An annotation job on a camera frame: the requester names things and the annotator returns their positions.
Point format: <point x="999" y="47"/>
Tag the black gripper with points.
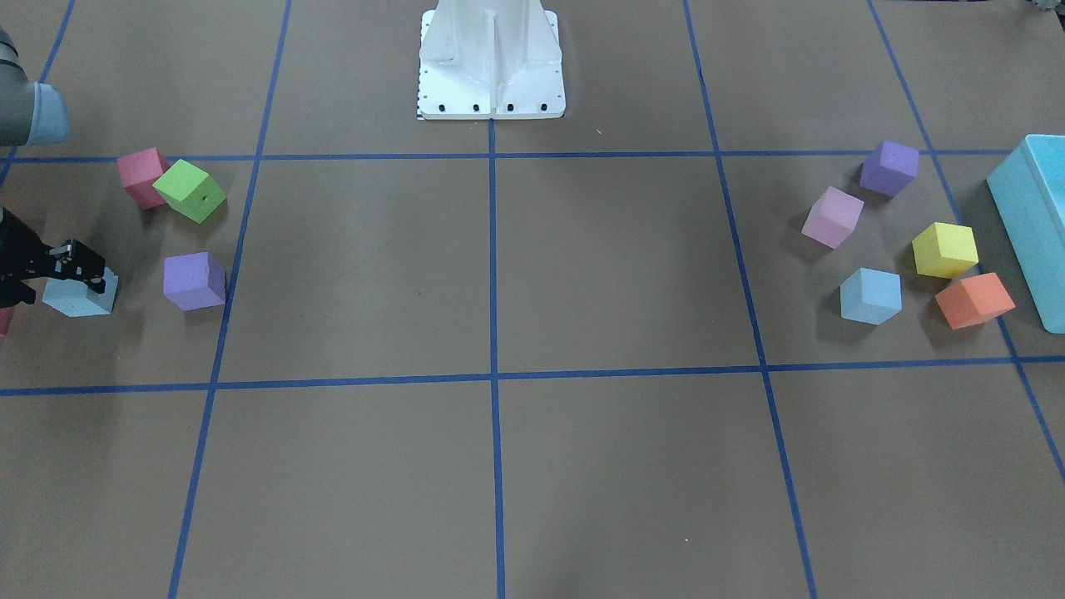
<point x="18" y="254"/>

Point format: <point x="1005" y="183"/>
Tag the light blue block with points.
<point x="74" y="299"/>
<point x="870" y="296"/>

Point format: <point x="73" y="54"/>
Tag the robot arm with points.
<point x="34" y="113"/>

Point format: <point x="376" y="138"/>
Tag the red block beside green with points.
<point x="139" y="172"/>

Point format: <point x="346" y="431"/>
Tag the purple block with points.
<point x="889" y="168"/>
<point x="194" y="281"/>

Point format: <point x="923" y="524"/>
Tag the pink block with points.
<point x="833" y="217"/>

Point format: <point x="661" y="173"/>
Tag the yellow block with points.
<point x="944" y="250"/>

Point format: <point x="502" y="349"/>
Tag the orange block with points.
<point x="974" y="300"/>

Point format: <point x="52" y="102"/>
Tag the cyan plastic tray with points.
<point x="1028" y="190"/>

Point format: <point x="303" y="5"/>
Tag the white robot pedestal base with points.
<point x="490" y="60"/>

